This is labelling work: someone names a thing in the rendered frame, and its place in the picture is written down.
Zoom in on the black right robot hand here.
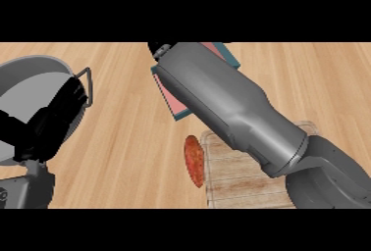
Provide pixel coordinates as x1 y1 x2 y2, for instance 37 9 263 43
147 42 172 59

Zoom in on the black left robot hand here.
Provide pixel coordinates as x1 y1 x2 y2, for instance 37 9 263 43
0 75 93 164

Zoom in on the teal box with pink inside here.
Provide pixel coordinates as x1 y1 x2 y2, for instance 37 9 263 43
150 42 243 123

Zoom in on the pale wooden cutting board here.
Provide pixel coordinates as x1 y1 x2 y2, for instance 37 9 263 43
198 120 322 210

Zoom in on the grey metal pot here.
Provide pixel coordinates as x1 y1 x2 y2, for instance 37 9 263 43
0 54 95 168

